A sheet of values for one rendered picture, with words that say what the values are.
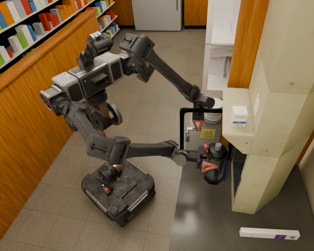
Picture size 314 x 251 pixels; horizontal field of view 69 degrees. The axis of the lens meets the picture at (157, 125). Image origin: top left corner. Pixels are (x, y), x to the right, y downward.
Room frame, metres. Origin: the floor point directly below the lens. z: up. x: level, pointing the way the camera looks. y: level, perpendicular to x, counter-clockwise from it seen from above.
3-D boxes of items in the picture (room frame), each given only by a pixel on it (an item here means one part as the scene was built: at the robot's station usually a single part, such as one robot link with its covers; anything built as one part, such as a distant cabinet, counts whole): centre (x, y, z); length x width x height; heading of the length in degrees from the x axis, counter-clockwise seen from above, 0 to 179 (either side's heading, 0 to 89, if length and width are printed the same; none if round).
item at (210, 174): (0.72, -0.28, 1.17); 0.11 x 0.11 x 0.21
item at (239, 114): (0.66, -0.32, 1.54); 0.05 x 0.05 x 0.06; 79
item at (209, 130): (0.90, -0.28, 1.19); 0.30 x 0.01 x 0.40; 79
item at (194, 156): (0.74, -0.17, 1.21); 0.10 x 0.07 x 0.07; 165
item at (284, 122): (0.68, -0.52, 1.33); 0.32 x 0.25 x 0.77; 164
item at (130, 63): (1.31, 0.11, 1.45); 0.09 x 0.08 x 0.12; 133
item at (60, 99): (0.96, 0.47, 1.45); 0.09 x 0.08 x 0.12; 133
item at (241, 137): (0.73, -0.34, 1.46); 0.32 x 0.12 x 0.10; 164
